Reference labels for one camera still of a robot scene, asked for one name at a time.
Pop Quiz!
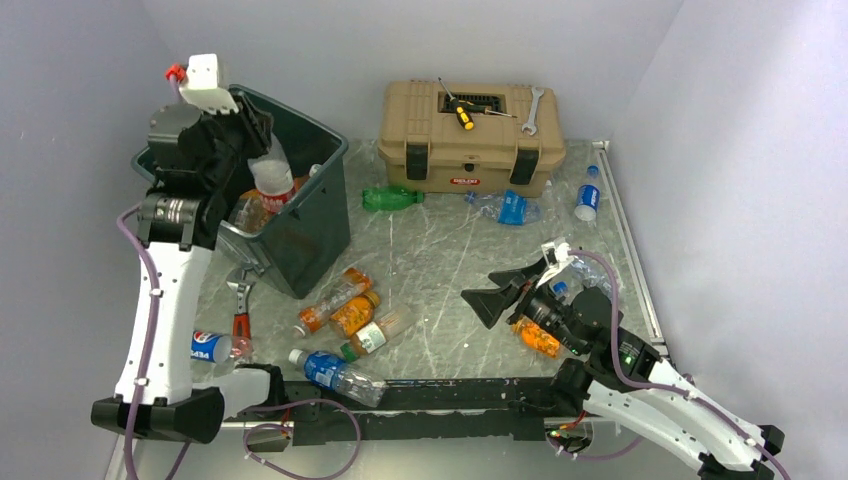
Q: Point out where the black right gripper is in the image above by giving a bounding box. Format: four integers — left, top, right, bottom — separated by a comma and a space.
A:
460, 257, 584, 354

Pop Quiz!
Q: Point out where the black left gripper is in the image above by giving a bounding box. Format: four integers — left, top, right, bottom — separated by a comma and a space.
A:
196, 90, 275, 187

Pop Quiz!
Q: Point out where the crushed Pepsi bottle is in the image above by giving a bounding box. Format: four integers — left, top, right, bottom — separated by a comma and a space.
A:
550, 281, 568, 298

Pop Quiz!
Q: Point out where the clear bottle red label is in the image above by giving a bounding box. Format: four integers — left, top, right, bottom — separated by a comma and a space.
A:
248, 134, 296, 214

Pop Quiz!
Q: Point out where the large orange label bottle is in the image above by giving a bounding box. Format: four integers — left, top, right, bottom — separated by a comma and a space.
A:
228, 189, 272, 234

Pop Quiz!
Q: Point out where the crushed orange label bottle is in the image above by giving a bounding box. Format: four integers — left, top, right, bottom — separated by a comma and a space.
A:
294, 164, 322, 192

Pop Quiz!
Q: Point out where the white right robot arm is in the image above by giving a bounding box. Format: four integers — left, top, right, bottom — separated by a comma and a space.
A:
461, 250, 790, 479

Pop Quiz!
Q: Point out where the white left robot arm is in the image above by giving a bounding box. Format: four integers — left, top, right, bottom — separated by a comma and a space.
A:
90, 88, 288, 444

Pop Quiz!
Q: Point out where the dark green plastic bin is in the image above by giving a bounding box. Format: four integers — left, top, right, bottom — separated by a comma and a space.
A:
132, 85, 351, 299

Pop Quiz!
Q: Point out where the orange juice bottle right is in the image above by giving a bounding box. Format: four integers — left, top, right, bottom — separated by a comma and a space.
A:
511, 316, 562, 359

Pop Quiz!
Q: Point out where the crushed blue label bottle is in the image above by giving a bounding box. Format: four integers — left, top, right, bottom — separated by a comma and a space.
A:
464, 190, 542, 226

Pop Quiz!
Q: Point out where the clear bottle blue cap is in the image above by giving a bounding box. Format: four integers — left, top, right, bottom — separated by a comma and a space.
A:
569, 257, 612, 298

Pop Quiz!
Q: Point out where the blue label bottle far right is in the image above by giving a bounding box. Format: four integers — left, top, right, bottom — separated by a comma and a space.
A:
574, 165, 601, 222

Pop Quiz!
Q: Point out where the clear bottle orange label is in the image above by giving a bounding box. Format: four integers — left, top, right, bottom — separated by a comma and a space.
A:
293, 268, 373, 339

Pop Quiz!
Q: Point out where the orange juice bottle gold cap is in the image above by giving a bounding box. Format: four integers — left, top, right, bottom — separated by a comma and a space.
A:
329, 290, 381, 339

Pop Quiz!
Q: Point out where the green plastic bottle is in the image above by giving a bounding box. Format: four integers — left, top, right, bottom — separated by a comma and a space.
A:
361, 186, 425, 212

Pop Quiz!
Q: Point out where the tan plastic toolbox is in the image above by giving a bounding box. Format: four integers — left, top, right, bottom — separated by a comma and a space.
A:
376, 80, 566, 198

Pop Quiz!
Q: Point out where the yellow black screwdriver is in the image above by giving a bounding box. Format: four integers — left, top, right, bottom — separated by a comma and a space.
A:
438, 77, 474, 131

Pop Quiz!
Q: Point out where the thin dark screwdriver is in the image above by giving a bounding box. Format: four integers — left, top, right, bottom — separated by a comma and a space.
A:
459, 100, 515, 118

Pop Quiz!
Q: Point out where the blue label water bottle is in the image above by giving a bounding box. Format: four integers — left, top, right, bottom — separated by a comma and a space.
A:
288, 349, 388, 408

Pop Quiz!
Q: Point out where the Pepsi bottle at left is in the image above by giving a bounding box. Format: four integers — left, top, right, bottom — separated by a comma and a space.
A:
190, 330, 233, 364

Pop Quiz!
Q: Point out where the silver open-end wrench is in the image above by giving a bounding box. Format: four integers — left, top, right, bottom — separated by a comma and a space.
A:
521, 86, 545, 136

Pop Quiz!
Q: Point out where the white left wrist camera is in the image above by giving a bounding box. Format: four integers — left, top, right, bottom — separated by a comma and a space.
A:
164, 53, 240, 115

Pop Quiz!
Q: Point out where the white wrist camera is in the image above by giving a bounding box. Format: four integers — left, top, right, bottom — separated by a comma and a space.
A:
164, 53, 240, 115
535, 237, 574, 288

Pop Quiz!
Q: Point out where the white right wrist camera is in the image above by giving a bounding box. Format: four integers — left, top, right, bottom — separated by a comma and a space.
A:
535, 237, 574, 288

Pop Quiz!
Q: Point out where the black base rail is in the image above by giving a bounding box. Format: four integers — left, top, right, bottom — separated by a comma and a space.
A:
224, 377, 588, 446

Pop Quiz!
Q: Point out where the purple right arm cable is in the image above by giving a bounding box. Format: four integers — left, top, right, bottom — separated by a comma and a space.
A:
569, 248, 793, 480

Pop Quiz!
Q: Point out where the red handle adjustable wrench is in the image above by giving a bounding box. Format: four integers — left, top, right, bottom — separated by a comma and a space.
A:
226, 268, 255, 361

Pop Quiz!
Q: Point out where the purple cable loop front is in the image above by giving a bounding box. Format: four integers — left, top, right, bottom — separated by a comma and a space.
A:
242, 398, 362, 480

